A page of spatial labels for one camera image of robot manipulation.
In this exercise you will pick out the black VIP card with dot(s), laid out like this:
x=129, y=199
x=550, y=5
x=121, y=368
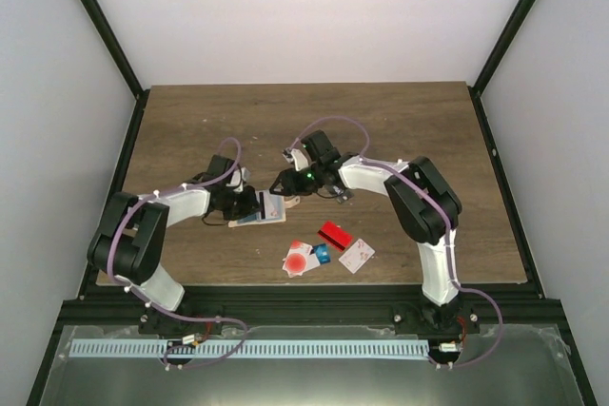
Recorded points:
x=344, y=196

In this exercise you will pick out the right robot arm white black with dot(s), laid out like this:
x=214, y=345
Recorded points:
x=426, y=207

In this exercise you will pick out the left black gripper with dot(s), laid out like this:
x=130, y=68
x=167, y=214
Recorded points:
x=251, y=207

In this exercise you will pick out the white card red circle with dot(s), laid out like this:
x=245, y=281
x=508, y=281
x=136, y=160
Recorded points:
x=300, y=259

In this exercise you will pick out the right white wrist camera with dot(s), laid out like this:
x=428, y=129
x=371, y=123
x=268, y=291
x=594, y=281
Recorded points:
x=296, y=158

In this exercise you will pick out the blue white card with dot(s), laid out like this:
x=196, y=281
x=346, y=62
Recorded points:
x=321, y=253

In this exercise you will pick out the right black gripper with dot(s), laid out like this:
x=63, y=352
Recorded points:
x=292, y=185

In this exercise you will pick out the left black frame post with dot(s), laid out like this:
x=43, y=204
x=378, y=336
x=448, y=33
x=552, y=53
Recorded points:
x=112, y=44

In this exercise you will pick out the light blue slotted cable duct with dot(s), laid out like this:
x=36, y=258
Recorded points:
x=256, y=348

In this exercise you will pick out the white card pink pattern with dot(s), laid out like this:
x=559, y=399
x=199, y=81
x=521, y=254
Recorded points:
x=356, y=256

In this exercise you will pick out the black aluminium front rail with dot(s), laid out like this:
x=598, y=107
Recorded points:
x=312, y=305

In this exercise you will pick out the beige leather card holder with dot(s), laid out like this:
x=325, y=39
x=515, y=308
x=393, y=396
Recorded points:
x=252, y=219

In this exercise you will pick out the red card black stripe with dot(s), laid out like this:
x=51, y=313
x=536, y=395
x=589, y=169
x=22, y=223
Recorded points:
x=335, y=236

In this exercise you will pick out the black frame post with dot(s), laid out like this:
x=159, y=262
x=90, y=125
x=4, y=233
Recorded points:
x=502, y=45
x=112, y=44

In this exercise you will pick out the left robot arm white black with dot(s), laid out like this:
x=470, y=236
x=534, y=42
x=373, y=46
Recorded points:
x=128, y=242

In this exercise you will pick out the right black frame post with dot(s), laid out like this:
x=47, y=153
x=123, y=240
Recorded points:
x=502, y=45

